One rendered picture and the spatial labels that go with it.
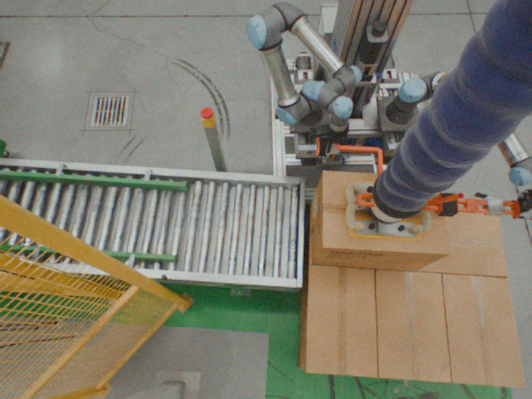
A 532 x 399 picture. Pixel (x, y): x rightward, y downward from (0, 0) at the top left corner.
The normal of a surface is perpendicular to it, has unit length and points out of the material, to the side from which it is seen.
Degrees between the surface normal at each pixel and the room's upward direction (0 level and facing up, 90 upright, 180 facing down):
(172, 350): 0
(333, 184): 1
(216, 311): 0
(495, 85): 77
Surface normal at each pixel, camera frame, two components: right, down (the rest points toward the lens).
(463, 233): 0.01, -0.35
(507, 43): -0.88, 0.33
